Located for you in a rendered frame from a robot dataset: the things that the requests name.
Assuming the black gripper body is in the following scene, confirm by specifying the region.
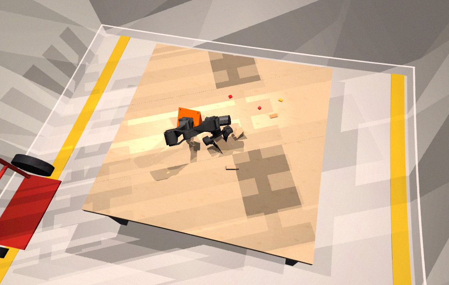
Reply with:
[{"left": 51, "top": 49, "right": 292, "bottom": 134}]
[{"left": 202, "top": 125, "right": 233, "bottom": 146}]

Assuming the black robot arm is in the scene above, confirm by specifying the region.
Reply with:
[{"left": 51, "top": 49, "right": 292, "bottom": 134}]
[{"left": 164, "top": 115, "right": 231, "bottom": 146}]

